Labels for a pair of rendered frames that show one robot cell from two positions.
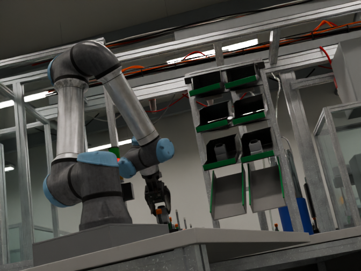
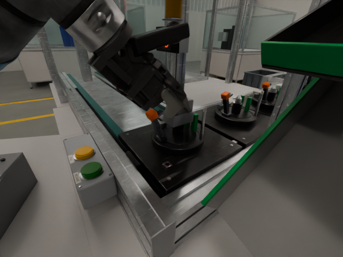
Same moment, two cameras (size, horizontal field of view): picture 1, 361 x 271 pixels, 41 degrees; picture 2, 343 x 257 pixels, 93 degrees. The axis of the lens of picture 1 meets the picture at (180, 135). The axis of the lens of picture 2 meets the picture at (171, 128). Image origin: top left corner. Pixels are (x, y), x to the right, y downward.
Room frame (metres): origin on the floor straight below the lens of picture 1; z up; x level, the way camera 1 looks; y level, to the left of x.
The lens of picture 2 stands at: (1.71, -0.14, 1.21)
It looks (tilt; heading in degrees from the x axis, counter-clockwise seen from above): 29 degrees down; 48
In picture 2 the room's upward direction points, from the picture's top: 2 degrees clockwise
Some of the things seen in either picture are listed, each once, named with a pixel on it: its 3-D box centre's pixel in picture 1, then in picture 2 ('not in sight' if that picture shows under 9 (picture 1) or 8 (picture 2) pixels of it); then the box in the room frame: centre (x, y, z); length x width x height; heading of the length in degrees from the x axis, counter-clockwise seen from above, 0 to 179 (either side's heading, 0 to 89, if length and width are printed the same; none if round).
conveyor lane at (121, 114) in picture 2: not in sight; (137, 118); (2.02, 0.42, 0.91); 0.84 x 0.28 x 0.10; 85
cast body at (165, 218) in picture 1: (163, 215); (181, 107); (1.98, 0.13, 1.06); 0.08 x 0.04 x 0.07; 175
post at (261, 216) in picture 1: (246, 147); not in sight; (3.02, -0.40, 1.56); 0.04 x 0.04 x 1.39; 85
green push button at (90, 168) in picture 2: not in sight; (92, 171); (1.75, 0.16, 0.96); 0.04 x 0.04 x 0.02
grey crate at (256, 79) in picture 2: not in sight; (272, 83); (4.06, 0.57, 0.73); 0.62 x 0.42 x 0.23; 85
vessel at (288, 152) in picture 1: (282, 168); not in sight; (2.71, -0.54, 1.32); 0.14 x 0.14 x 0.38
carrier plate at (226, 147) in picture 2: not in sight; (177, 142); (1.97, 0.13, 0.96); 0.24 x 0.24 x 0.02; 85
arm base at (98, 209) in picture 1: (104, 212); not in sight; (1.39, 0.25, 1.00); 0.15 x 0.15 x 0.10
